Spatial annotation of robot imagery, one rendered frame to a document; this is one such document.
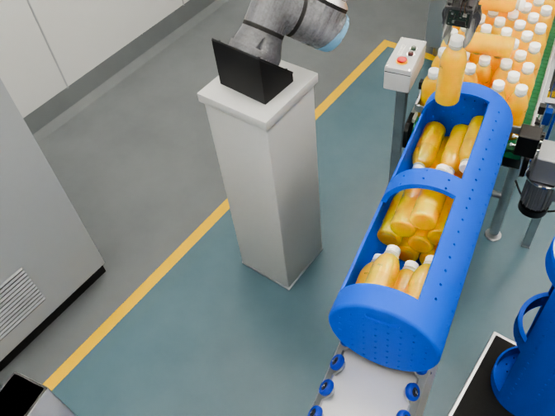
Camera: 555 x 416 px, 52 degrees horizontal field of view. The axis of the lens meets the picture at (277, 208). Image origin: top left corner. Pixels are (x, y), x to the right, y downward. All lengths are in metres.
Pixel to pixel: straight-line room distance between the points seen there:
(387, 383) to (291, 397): 1.03
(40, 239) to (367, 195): 1.68
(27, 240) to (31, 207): 0.16
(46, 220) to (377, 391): 1.63
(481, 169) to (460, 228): 0.22
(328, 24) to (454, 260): 0.97
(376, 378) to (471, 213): 0.50
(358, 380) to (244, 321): 1.25
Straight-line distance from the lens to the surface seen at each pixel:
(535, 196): 2.38
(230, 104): 2.05
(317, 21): 2.04
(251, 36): 1.98
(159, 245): 3.10
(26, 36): 3.85
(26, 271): 2.71
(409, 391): 1.52
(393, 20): 4.50
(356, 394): 1.56
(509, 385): 2.31
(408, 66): 2.17
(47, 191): 2.56
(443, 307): 1.41
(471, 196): 1.61
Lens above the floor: 2.38
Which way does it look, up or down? 50 degrees down
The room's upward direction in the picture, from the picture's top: 8 degrees counter-clockwise
